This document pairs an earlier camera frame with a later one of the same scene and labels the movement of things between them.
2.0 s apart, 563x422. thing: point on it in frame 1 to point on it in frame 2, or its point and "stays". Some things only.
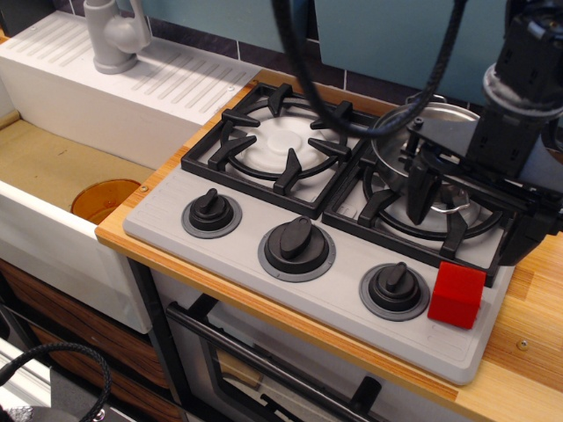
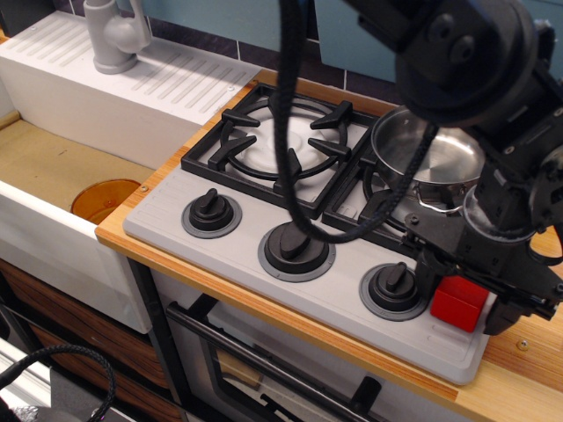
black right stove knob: [393, 292] stays
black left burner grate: [271, 145] stays
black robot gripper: [493, 154] to [517, 280]
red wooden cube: [456, 295] stays
